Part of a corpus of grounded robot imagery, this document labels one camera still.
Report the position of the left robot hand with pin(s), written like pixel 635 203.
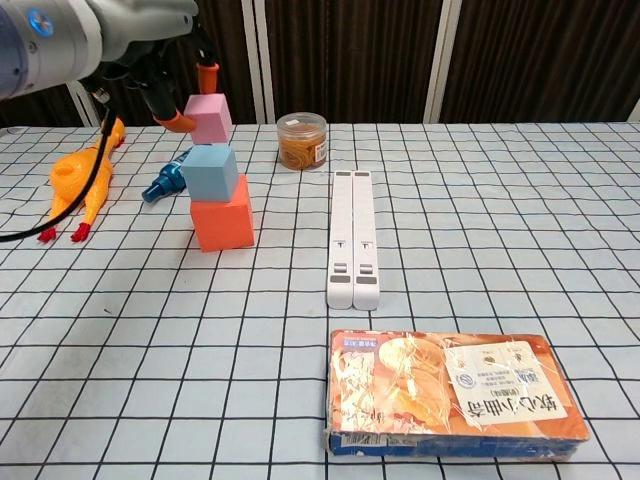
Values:
pixel 145 25

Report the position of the pink foam cube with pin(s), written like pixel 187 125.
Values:
pixel 210 119

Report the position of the light blue foam cube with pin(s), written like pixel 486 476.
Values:
pixel 210 172

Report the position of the orange foam cube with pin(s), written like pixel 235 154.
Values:
pixel 225 225

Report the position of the blue spray bottle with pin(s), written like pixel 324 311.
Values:
pixel 162 185

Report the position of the yellow rubber chicken toy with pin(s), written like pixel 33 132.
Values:
pixel 75 175

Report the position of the clear jar of rubber bands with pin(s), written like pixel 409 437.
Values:
pixel 302 145

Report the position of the white folding stand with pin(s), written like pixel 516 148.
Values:
pixel 352 240

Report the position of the checked light blue tablecloth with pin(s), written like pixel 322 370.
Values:
pixel 475 225

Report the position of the orange snack box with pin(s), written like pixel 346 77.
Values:
pixel 430 390

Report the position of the white frame post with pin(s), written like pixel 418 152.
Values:
pixel 635 112
pixel 442 60
pixel 260 60
pixel 85 107

